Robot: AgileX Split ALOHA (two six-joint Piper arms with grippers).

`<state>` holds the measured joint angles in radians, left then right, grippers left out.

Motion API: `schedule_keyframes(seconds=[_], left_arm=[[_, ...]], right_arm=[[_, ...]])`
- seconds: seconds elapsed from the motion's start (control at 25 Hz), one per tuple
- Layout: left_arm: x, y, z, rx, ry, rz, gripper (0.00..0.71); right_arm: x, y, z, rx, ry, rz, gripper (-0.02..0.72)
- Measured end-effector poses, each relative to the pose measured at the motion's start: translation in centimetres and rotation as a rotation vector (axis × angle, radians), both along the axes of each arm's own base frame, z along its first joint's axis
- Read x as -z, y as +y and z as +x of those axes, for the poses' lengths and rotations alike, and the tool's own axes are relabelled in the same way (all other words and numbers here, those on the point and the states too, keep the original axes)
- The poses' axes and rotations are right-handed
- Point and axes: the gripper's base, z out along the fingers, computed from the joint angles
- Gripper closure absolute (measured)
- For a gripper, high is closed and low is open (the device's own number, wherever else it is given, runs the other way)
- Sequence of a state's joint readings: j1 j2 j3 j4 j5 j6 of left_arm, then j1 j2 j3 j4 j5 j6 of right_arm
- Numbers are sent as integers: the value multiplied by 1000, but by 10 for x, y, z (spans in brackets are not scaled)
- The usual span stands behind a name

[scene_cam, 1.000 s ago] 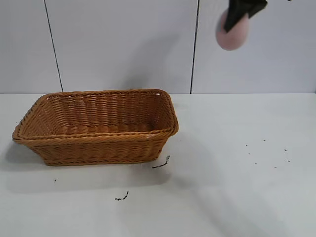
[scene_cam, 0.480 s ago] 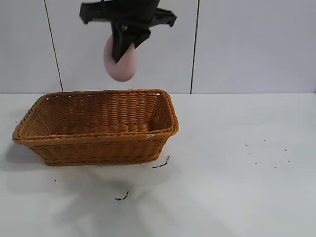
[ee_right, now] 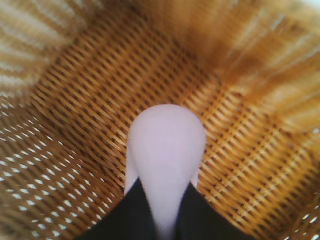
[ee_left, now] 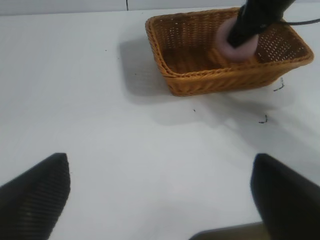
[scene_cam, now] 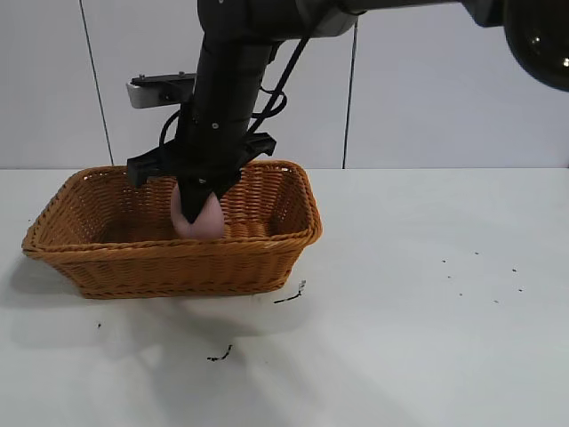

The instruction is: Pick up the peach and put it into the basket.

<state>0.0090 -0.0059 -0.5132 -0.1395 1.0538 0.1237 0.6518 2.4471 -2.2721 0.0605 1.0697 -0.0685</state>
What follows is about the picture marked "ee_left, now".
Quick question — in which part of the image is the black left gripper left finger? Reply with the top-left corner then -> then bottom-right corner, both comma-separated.
0,152 -> 72,240

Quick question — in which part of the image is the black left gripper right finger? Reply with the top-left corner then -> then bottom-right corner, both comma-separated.
250,153 -> 320,240

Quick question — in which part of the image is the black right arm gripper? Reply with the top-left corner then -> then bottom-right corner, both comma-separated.
226,0 -> 296,49

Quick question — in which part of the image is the pink fuzzy peach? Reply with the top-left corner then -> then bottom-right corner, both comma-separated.
215,18 -> 258,63

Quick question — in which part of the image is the brown woven wicker basket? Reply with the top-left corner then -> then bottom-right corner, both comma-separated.
144,6 -> 315,98

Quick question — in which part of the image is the black cable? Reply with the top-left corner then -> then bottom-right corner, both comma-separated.
279,18 -> 320,27

